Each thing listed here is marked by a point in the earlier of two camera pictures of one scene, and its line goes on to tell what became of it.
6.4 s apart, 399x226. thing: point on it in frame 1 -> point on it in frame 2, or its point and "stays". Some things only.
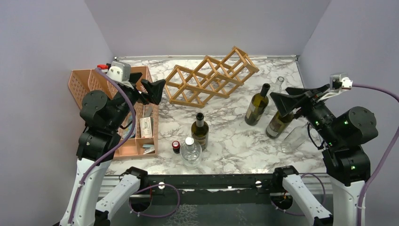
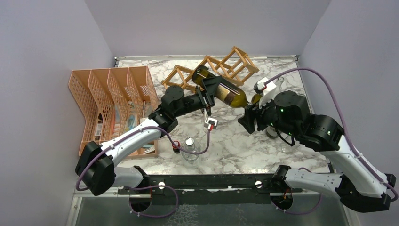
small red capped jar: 176,145 stays
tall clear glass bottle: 277,86 stays
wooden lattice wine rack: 187,88 stays
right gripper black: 285,103 -> 248,120
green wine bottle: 200,131 -> 227,92
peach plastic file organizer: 142,140 stays
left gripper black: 155,87 -> 211,85
